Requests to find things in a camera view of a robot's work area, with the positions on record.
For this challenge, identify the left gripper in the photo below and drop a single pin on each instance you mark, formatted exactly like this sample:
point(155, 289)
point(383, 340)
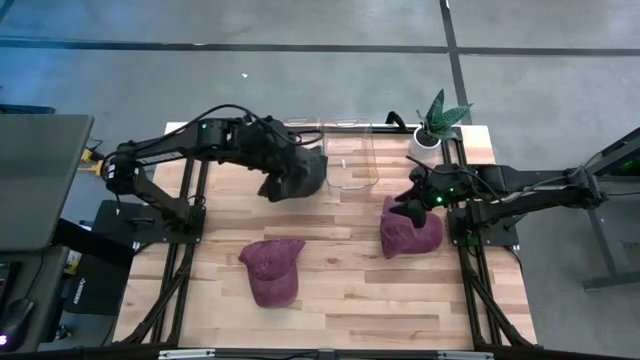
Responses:
point(260, 142)

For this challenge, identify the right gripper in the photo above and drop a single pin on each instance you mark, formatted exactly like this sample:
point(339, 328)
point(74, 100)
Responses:
point(445, 187)

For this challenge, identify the grey hoodie garment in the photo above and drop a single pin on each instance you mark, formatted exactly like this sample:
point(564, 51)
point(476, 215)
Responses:
point(300, 180)

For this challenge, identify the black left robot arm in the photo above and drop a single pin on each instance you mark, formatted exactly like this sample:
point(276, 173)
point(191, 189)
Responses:
point(175, 145)

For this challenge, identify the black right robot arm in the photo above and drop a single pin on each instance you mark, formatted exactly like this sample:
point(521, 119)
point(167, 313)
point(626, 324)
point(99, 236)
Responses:
point(530, 180)

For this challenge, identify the clear plastic bin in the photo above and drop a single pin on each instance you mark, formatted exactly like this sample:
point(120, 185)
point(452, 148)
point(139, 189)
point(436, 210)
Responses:
point(302, 125)
point(352, 150)

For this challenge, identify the snake plant in white pot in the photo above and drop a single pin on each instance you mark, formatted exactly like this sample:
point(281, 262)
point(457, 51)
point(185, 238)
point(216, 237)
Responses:
point(430, 140)

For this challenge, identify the black box white logo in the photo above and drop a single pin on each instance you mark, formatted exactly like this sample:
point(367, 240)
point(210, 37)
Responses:
point(100, 285)

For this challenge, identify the grey desk top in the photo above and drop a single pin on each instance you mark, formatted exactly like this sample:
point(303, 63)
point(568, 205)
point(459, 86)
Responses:
point(40, 180)

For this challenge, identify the dark grey desk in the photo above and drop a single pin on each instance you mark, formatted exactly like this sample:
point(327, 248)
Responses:
point(40, 280)

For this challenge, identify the black computer mouse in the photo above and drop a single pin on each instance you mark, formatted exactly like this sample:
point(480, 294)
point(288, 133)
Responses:
point(15, 320)

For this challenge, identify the black metal rig frame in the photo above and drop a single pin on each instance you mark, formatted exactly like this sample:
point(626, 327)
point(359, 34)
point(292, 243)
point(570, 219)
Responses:
point(467, 265)

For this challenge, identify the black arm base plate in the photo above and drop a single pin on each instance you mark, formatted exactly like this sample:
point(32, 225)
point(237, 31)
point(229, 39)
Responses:
point(115, 220)
point(505, 235)

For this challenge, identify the silver metal bracket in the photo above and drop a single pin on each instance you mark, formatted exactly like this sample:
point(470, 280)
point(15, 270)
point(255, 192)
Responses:
point(465, 355)
point(185, 354)

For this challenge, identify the black desk leg frame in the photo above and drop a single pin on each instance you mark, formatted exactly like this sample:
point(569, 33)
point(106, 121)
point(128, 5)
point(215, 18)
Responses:
point(602, 250)

